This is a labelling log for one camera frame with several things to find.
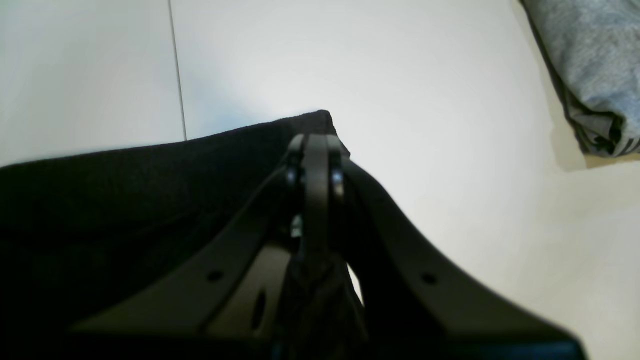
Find black t-shirt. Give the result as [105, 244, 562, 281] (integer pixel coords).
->
[0, 110, 336, 360]

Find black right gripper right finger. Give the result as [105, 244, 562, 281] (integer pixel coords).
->
[302, 134, 585, 360]

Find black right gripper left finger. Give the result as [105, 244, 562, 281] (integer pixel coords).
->
[65, 134, 307, 360]

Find folded grey garment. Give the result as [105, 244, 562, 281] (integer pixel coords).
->
[521, 0, 640, 158]

